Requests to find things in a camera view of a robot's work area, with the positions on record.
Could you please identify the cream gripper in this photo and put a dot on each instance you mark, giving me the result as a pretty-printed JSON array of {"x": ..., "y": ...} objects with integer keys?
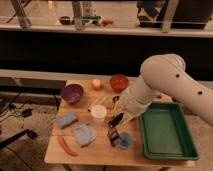
[{"x": 121, "y": 115}]

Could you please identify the dark bristle brush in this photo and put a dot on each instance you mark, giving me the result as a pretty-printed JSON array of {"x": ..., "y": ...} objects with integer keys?
[{"x": 114, "y": 137}]

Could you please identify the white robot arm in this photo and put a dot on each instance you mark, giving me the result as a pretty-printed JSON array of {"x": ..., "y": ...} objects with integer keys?
[{"x": 164, "y": 74}]

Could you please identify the white paper cup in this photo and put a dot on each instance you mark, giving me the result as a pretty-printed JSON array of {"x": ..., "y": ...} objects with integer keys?
[{"x": 99, "y": 112}]

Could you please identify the blue plastic cup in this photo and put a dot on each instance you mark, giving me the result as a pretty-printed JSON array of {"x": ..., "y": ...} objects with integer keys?
[{"x": 126, "y": 140}]

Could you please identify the metal measuring cup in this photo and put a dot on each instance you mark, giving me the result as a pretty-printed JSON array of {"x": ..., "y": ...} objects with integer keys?
[{"x": 115, "y": 99}]

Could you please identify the wooden stick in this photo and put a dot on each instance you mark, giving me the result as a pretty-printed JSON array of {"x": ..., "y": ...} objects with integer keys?
[{"x": 98, "y": 101}]

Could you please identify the wooden table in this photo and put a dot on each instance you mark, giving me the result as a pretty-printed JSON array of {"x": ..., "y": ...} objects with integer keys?
[{"x": 100, "y": 152}]

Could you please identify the light blue cloth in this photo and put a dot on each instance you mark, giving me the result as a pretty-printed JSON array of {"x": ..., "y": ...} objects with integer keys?
[{"x": 84, "y": 134}]

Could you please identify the red-orange bowl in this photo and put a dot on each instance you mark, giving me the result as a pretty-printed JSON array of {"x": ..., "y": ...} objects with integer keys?
[{"x": 119, "y": 82}]

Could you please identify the orange ball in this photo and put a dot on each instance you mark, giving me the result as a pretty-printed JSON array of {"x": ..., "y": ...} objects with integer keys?
[{"x": 96, "y": 84}]

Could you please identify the blue sponge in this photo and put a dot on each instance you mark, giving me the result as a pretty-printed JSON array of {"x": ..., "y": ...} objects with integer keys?
[{"x": 66, "y": 120}]

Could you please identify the purple bowl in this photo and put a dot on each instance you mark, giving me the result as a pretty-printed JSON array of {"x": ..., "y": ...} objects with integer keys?
[{"x": 72, "y": 93}]

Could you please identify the green plastic tray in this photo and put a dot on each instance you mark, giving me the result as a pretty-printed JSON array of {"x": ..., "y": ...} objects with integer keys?
[{"x": 165, "y": 133}]

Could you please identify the orange chili pepper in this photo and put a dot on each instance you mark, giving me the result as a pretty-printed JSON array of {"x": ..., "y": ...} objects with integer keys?
[{"x": 65, "y": 147}]

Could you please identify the black floor stand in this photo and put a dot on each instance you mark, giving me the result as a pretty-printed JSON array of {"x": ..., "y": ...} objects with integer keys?
[{"x": 30, "y": 133}]

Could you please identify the green background object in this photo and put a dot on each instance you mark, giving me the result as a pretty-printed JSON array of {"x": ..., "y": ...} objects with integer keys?
[{"x": 91, "y": 20}]

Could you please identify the dark red background bowl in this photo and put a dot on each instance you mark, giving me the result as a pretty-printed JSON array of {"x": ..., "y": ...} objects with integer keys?
[{"x": 65, "y": 20}]

